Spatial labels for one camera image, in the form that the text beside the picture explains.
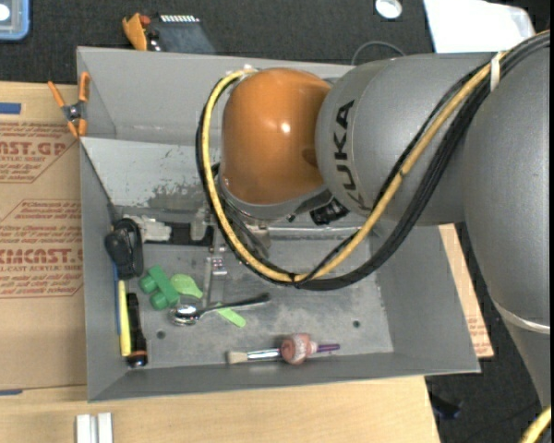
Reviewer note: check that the yellow marker pen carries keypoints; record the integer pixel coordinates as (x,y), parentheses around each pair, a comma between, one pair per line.
(124,321)

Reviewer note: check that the shiny metal spoon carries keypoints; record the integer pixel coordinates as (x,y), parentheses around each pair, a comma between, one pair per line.
(187,314)

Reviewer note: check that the light green plastic spoon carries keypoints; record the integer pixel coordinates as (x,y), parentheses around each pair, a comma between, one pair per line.
(187,285)

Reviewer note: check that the white crumpled object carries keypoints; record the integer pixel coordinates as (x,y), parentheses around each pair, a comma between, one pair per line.
(154,231)

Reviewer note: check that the green plastic toy block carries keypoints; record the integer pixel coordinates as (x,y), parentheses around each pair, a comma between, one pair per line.
(159,286)

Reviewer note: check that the black flashlight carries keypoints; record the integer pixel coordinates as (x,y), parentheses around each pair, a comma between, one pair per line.
(136,330)

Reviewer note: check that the pink seashell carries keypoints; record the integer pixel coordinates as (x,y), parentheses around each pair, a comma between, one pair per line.
(297,348)

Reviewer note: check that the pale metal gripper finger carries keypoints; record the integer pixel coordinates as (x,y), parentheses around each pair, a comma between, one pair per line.
(219,266)

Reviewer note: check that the small clear glass object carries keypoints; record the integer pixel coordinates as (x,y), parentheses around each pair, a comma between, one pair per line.
(201,231)

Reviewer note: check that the brown cardboard board red print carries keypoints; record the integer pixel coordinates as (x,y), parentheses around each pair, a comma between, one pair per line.
(32,321)

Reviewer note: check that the blue pen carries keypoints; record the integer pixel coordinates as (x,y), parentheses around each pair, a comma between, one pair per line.
(116,302)

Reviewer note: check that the grey metal bin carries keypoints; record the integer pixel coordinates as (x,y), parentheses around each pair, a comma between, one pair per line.
(304,312)

